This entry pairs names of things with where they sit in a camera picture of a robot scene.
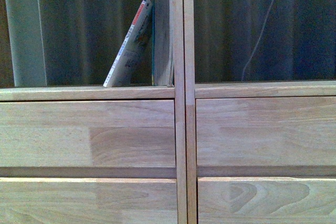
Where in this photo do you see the right lower wooden drawer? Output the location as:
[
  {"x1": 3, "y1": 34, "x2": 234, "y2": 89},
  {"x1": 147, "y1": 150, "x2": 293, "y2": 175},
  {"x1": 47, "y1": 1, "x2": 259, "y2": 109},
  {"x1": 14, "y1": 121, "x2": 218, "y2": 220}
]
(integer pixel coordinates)
[{"x1": 197, "y1": 177, "x2": 335, "y2": 223}]

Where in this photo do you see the dark curtain backdrop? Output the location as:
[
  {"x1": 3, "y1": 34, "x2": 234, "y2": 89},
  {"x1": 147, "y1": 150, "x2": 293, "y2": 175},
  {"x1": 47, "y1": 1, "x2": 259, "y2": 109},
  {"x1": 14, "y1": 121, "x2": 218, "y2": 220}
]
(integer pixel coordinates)
[{"x1": 5, "y1": 0, "x2": 335, "y2": 87}]

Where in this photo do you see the left lower wooden drawer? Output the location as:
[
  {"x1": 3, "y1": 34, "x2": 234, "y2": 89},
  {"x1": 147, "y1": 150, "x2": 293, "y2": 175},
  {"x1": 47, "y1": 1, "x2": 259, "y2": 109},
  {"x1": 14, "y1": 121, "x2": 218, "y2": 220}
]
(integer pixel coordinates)
[{"x1": 1, "y1": 177, "x2": 179, "y2": 223}]

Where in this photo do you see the wooden shelf cabinet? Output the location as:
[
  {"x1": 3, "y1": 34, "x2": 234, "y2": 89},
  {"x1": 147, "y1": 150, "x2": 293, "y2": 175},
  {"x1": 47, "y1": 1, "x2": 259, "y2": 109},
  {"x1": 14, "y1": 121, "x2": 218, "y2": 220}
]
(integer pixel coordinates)
[
  {"x1": 184, "y1": 0, "x2": 335, "y2": 223},
  {"x1": 1, "y1": 0, "x2": 188, "y2": 223}
]

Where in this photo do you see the thin white paperback book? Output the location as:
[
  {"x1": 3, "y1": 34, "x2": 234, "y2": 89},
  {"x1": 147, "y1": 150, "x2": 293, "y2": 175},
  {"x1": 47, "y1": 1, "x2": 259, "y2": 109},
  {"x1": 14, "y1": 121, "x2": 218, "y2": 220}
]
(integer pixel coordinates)
[{"x1": 103, "y1": 0, "x2": 153, "y2": 88}]

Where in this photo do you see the right upper wooden drawer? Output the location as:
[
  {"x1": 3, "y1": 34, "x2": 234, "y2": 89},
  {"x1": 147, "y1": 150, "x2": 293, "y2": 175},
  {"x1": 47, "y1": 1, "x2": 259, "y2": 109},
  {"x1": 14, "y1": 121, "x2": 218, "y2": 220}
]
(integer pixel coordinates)
[{"x1": 196, "y1": 97, "x2": 335, "y2": 167}]

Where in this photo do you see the left upper wooden drawer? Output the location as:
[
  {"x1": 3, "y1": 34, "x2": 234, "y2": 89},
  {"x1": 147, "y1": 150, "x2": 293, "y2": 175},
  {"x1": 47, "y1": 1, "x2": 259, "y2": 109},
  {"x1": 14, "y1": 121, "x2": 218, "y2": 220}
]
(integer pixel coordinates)
[{"x1": 1, "y1": 100, "x2": 175, "y2": 168}]

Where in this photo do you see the left wooden shelf cabinet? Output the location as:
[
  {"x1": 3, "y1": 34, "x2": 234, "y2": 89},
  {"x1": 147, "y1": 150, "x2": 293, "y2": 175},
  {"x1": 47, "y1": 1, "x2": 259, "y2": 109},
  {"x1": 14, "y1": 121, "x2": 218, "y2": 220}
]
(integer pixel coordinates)
[{"x1": 1, "y1": 0, "x2": 188, "y2": 223}]

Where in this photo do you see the thick green-cover book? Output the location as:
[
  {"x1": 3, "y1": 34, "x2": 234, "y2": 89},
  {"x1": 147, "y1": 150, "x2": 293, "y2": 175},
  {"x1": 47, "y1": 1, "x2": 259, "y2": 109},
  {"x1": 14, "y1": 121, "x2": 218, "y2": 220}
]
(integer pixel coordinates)
[{"x1": 152, "y1": 0, "x2": 174, "y2": 87}]

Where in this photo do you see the right wooden shelf cabinet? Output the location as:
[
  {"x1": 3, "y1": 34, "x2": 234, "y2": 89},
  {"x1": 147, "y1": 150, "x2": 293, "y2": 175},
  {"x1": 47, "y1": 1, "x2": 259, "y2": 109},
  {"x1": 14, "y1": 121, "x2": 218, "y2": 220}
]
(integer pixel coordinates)
[{"x1": 184, "y1": 0, "x2": 335, "y2": 223}]

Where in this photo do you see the wooden drawer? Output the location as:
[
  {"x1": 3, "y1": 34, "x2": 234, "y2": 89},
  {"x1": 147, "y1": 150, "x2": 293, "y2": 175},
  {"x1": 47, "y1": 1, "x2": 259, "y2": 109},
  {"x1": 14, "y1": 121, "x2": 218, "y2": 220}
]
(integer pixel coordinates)
[
  {"x1": 1, "y1": 177, "x2": 179, "y2": 223},
  {"x1": 196, "y1": 97, "x2": 335, "y2": 167},
  {"x1": 1, "y1": 100, "x2": 175, "y2": 168},
  {"x1": 197, "y1": 177, "x2": 335, "y2": 223}
]

